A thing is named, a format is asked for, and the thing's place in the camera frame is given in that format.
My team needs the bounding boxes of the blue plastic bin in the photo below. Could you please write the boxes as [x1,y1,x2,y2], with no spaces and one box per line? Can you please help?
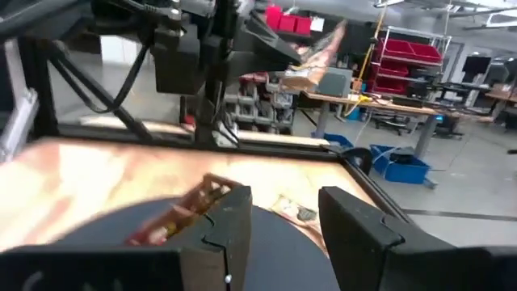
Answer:
[369,143,432,186]
[310,131,355,150]

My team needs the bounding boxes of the wooden compartment box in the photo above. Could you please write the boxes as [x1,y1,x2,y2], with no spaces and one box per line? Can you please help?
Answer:
[124,172,244,247]

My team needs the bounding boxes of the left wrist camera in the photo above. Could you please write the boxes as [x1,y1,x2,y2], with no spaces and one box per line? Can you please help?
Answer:
[150,26,208,96]

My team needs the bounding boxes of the red wall-mounted bins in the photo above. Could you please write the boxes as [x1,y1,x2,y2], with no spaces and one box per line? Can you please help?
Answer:
[264,4,313,36]

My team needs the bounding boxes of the round dark blue placemat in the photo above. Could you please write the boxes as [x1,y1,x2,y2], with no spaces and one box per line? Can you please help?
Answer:
[52,196,343,291]

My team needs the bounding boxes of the grey stacked parts bins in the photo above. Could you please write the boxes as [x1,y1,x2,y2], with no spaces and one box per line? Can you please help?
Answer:
[224,72,296,134]

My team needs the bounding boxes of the yellow power cable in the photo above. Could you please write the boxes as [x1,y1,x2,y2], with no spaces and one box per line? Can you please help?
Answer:
[343,6,387,116]

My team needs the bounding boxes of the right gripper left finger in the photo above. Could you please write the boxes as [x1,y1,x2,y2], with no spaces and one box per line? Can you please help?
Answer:
[0,184,254,291]

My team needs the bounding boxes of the red storage bins rack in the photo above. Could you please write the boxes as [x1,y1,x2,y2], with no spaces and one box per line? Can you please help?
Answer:
[368,26,452,97]

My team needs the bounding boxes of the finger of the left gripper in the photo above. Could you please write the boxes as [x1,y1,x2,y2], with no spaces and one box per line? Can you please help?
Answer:
[225,50,299,82]
[242,11,303,68]

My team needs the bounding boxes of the long wooden bench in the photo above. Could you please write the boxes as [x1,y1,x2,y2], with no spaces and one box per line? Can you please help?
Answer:
[301,89,441,161]

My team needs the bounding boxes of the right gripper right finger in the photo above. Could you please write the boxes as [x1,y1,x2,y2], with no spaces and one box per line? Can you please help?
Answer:
[317,185,517,291]

